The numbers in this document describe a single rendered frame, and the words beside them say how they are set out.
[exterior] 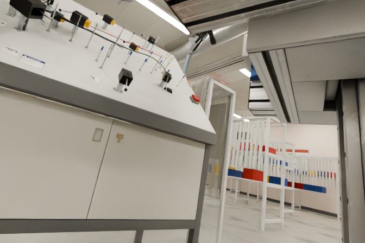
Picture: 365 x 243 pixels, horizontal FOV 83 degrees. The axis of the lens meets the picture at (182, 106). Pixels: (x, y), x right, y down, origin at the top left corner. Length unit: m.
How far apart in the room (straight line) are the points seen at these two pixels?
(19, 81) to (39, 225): 0.48
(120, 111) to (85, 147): 0.19
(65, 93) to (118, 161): 0.34
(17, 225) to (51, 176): 0.16
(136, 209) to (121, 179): 0.15
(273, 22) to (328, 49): 0.07
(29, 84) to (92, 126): 0.25
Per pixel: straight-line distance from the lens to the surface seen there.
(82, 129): 0.90
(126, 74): 0.92
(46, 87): 0.86
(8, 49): 0.97
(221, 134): 2.05
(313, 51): 0.30
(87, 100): 0.88
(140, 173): 1.00
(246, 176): 3.99
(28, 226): 0.93
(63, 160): 0.90
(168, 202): 1.10
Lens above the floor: 0.64
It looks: 16 degrees up
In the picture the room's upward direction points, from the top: 10 degrees clockwise
